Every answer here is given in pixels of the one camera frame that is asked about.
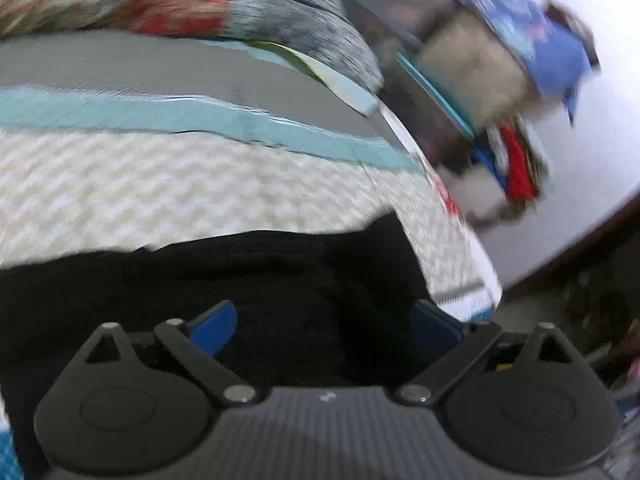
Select black pants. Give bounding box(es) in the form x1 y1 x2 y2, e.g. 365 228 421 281
1 214 428 478

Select white cardboard box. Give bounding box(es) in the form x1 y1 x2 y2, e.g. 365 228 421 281
448 165 506 226

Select red folded garment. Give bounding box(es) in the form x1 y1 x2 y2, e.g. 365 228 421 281
499 124 539 202

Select clear bin teal lid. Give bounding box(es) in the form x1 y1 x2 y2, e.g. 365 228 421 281
380 54 475 174

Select chevron patterned bedspread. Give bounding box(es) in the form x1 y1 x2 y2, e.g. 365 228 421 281
1 32 494 318

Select blue printed cloth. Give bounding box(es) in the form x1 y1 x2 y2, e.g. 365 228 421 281
457 0 600 119

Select stacked clear storage bins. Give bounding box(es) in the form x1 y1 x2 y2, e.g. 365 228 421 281
342 0 457 65

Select grey blue knitted blanket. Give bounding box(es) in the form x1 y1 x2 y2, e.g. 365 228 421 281
221 0 384 93

